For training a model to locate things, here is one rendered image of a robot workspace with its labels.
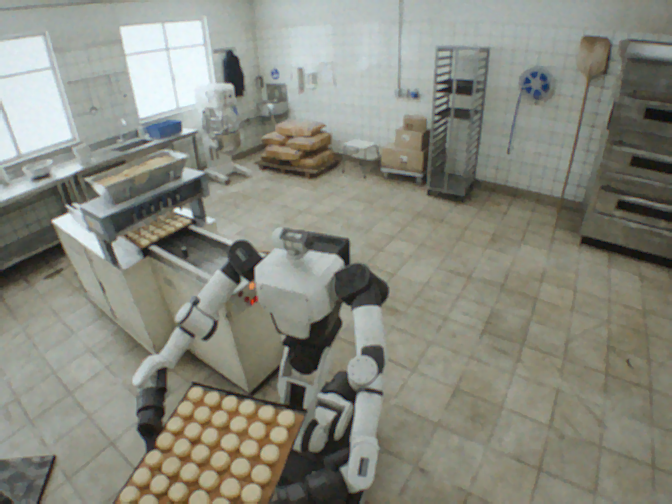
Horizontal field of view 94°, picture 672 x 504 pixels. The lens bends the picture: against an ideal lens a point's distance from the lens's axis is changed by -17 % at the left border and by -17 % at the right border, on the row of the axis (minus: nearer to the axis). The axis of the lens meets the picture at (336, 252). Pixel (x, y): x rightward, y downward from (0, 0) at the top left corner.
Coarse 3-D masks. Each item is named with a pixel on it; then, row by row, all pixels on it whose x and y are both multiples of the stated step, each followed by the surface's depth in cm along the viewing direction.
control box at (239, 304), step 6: (246, 282) 185; (252, 282) 186; (240, 288) 181; (246, 288) 184; (252, 288) 187; (234, 294) 178; (246, 294) 185; (252, 294) 189; (234, 300) 180; (240, 300) 183; (252, 300) 190; (234, 306) 183; (240, 306) 184; (246, 306) 188; (240, 312) 185
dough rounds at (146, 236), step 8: (160, 216) 236; (168, 216) 239; (176, 216) 235; (144, 224) 227; (152, 224) 231; (160, 224) 226; (168, 224) 229; (176, 224) 225; (184, 224) 228; (128, 232) 219; (136, 232) 222; (144, 232) 218; (152, 232) 220; (160, 232) 217; (168, 232) 219; (128, 240) 214; (136, 240) 210; (144, 240) 209; (152, 240) 210
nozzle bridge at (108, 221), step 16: (192, 176) 223; (160, 192) 205; (192, 192) 233; (208, 192) 234; (80, 208) 195; (96, 208) 190; (112, 208) 188; (128, 208) 191; (144, 208) 208; (176, 208) 221; (192, 208) 250; (96, 224) 188; (112, 224) 185; (128, 224) 200; (112, 240) 188; (112, 256) 200
